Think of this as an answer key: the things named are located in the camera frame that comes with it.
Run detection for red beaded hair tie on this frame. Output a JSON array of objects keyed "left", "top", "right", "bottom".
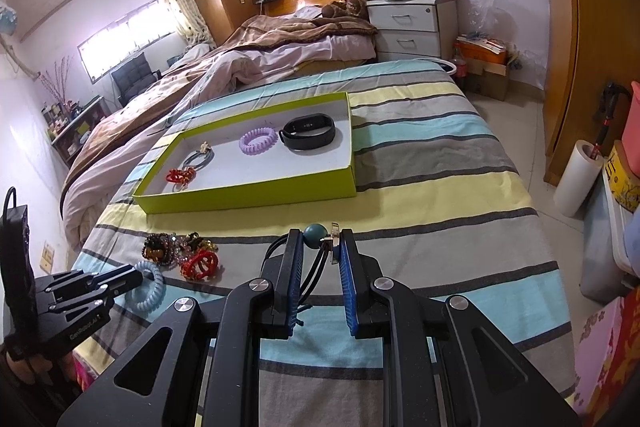
[{"left": 166, "top": 167, "right": 197, "bottom": 192}]

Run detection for pink plastic box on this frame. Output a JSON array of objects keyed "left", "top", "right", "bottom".
[{"left": 622, "top": 81, "right": 640, "bottom": 178}]

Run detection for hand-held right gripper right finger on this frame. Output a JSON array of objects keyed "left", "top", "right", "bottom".
[{"left": 339, "top": 229, "right": 583, "bottom": 427}]

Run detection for blue wall fan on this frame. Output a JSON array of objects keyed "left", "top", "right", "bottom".
[{"left": 0, "top": 4, "right": 18, "bottom": 35}]

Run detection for white paper roll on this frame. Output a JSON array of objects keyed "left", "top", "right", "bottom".
[{"left": 552, "top": 139, "right": 605, "bottom": 218}]

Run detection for black chair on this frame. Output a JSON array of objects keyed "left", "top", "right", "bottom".
[{"left": 111, "top": 54, "right": 162, "bottom": 108}]

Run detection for cluttered side desk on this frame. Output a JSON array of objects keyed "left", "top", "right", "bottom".
[{"left": 42, "top": 96, "right": 106, "bottom": 168}]

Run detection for yellow-green cardboard box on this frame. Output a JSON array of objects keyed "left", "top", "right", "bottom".
[{"left": 132, "top": 92, "right": 358, "bottom": 215}]

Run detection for person's left hand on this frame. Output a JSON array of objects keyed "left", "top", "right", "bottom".
[{"left": 0, "top": 347, "right": 63, "bottom": 389}]

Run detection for red black handle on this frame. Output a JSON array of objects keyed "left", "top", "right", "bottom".
[{"left": 590, "top": 82, "right": 631, "bottom": 158}]

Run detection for brown blanket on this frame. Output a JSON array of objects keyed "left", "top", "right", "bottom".
[{"left": 220, "top": 9, "right": 378, "bottom": 52}]

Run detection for window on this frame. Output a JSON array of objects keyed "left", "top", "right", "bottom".
[{"left": 77, "top": 0, "right": 178, "bottom": 82}]

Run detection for brown cardboard box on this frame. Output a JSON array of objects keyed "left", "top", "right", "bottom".
[{"left": 467, "top": 57, "right": 511, "bottom": 100}]

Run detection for striped bed sheet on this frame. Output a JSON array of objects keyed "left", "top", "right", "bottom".
[{"left": 72, "top": 59, "right": 576, "bottom": 427}]

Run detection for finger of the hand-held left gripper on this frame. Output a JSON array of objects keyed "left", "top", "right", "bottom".
[
  {"left": 34, "top": 268, "right": 121, "bottom": 295},
  {"left": 47, "top": 264, "right": 145, "bottom": 314}
]

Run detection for brown beaded hair tie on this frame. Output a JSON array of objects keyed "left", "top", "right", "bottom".
[{"left": 141, "top": 233, "right": 178, "bottom": 264}]

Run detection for pink duvet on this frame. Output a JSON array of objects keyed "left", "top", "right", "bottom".
[{"left": 62, "top": 32, "right": 378, "bottom": 248}]

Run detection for orange box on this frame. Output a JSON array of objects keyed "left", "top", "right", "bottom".
[{"left": 455, "top": 38, "right": 508, "bottom": 68}]

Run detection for large wooden closet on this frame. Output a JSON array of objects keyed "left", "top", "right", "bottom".
[{"left": 532, "top": 0, "right": 640, "bottom": 188}]

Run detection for grey hair tie with charm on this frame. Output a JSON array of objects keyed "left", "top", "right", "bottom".
[{"left": 181, "top": 142, "right": 216, "bottom": 172}]

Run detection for black cord teal bead hair tie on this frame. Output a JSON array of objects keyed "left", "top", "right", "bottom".
[{"left": 260, "top": 222, "right": 346, "bottom": 328}]

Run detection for red printed box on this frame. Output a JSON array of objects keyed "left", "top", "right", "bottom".
[{"left": 575, "top": 287, "right": 640, "bottom": 427}]

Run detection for black smart band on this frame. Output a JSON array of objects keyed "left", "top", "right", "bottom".
[{"left": 278, "top": 113, "right": 337, "bottom": 152}]

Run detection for white nightstand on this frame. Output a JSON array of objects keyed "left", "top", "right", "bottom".
[{"left": 366, "top": 0, "right": 458, "bottom": 62}]

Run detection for white storage bin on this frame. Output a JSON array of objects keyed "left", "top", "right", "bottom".
[{"left": 580, "top": 177, "right": 640, "bottom": 303}]

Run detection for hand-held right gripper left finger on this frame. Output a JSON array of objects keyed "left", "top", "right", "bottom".
[{"left": 57, "top": 229, "right": 306, "bottom": 427}]

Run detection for dried flower branches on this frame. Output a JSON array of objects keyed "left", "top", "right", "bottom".
[{"left": 40, "top": 57, "right": 76, "bottom": 105}]

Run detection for tan patterned quilt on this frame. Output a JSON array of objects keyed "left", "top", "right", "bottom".
[{"left": 67, "top": 57, "right": 211, "bottom": 178}]

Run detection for purple spiral hair tie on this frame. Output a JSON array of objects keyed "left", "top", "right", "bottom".
[{"left": 239, "top": 126, "right": 277, "bottom": 156}]

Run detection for yellow printed box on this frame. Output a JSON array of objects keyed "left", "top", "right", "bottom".
[{"left": 602, "top": 142, "right": 640, "bottom": 212}]

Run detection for blue spiral hair tie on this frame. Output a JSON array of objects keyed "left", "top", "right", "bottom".
[{"left": 125, "top": 261, "right": 166, "bottom": 314}]

